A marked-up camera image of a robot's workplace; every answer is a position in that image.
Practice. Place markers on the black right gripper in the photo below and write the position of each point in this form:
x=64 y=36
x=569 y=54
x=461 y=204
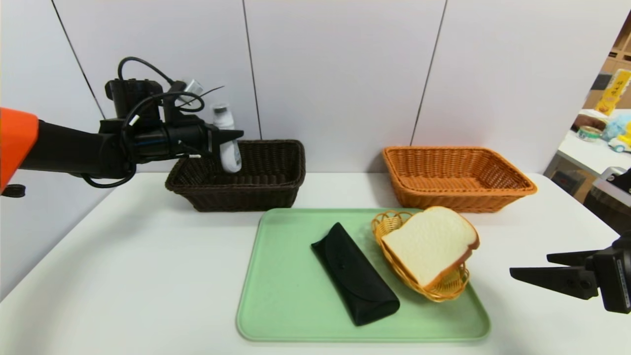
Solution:
x=618 y=282

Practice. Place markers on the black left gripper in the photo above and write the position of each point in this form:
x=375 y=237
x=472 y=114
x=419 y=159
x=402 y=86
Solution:
x=212 y=140

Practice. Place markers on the white plastic bottle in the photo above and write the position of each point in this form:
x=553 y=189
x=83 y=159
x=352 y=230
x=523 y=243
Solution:
x=229 y=158

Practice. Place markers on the black glasses case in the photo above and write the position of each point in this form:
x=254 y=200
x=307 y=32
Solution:
x=355 y=276

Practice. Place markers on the orange and black left arm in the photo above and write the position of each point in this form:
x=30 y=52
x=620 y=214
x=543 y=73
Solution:
x=74 y=148

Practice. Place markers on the large dark brown wicker basket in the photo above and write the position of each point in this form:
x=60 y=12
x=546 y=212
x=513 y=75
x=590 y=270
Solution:
x=266 y=192

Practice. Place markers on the small yellow wicker basket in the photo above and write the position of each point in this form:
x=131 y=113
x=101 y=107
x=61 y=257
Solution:
x=446 y=290

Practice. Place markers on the large orange wicker basket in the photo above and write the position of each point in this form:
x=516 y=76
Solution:
x=443 y=197

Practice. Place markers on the black zip tie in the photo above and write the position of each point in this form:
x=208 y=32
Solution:
x=212 y=90

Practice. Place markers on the dark blue box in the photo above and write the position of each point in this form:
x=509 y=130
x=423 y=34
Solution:
x=564 y=182

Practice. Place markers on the white side table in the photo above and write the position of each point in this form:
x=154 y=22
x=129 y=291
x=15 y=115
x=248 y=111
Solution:
x=586 y=158

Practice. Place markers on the small tin can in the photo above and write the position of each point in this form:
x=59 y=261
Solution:
x=589 y=134

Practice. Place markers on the yellow toy car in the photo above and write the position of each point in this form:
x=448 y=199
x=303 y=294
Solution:
x=622 y=143

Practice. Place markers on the white bread slice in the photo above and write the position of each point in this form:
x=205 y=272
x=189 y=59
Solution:
x=429 y=244

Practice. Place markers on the brown soft item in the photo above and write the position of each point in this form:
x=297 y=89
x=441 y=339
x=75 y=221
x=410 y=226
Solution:
x=587 y=121

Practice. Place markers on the light blue plush toy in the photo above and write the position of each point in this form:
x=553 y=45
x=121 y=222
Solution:
x=617 y=125

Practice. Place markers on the yellow printed box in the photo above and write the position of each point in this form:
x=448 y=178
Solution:
x=611 y=92

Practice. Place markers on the light green plastic tray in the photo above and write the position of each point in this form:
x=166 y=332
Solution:
x=296 y=315

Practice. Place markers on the wooden shelf unit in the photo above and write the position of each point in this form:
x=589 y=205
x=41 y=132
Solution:
x=621 y=44

